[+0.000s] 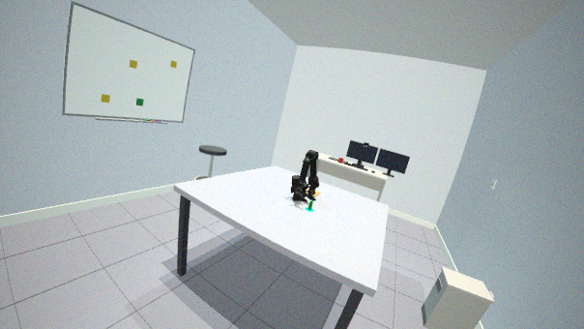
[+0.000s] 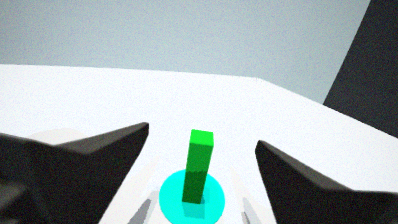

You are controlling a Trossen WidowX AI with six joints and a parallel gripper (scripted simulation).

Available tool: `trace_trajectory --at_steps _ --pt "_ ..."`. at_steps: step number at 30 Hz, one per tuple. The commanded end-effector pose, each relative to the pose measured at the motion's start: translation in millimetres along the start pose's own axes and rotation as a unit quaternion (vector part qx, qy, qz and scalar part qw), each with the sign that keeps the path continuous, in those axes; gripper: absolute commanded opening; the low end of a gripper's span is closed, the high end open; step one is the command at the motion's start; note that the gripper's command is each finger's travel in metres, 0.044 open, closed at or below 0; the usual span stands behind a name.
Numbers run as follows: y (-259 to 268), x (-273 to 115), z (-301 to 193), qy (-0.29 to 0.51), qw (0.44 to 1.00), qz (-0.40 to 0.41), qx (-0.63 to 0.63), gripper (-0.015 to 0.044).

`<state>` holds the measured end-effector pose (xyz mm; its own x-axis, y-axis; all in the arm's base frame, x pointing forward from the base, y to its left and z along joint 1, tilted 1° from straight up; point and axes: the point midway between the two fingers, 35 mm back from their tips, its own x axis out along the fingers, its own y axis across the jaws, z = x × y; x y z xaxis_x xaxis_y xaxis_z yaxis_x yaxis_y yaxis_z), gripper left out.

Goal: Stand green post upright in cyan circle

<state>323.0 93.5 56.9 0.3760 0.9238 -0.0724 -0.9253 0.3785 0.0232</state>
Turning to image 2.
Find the green rectangular post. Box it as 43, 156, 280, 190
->
181, 129, 214, 204

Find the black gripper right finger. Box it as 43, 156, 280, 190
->
255, 140, 398, 224

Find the cyan circle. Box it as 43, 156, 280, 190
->
159, 169, 225, 224

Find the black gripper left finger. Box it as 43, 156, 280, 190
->
0, 122, 150, 224

